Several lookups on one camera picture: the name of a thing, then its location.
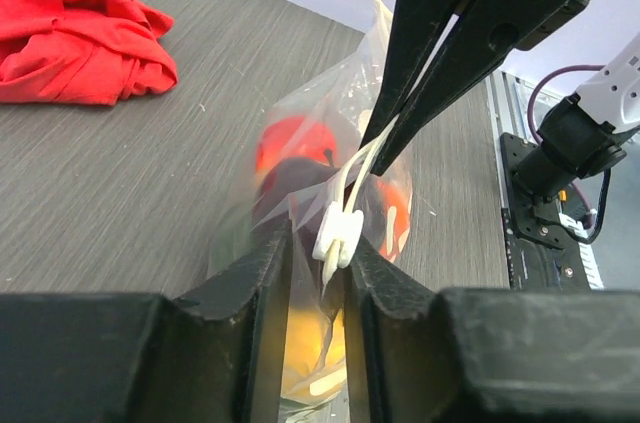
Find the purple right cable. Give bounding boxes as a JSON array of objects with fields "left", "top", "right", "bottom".
[{"left": 527, "top": 62, "right": 609, "bottom": 234}]

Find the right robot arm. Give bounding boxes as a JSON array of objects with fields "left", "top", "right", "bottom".
[{"left": 364, "top": 0, "right": 639, "bottom": 198}]

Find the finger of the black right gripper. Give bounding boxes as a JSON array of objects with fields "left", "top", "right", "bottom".
[
  {"left": 369, "top": 0, "right": 616, "bottom": 177},
  {"left": 362, "top": 0, "right": 470, "bottom": 144}
]

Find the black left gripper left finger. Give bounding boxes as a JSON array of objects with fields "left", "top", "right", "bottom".
[{"left": 175, "top": 218, "right": 293, "bottom": 422}]

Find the clear dotted zip bag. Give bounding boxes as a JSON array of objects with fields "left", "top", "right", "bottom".
[{"left": 208, "top": 0, "right": 413, "bottom": 422}]

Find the dark red apple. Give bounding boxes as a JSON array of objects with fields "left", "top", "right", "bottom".
[{"left": 253, "top": 157, "right": 386, "bottom": 246}]

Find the red cloth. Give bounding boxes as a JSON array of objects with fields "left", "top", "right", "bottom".
[{"left": 1, "top": 0, "right": 179, "bottom": 106}]

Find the yellow lemon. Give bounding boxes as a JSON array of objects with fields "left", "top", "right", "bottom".
[{"left": 281, "top": 308, "right": 347, "bottom": 406}]

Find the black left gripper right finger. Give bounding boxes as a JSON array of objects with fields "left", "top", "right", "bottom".
[{"left": 344, "top": 238, "right": 434, "bottom": 422}]

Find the orange fruit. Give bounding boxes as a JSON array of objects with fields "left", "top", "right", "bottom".
[{"left": 377, "top": 181, "right": 413, "bottom": 263}]

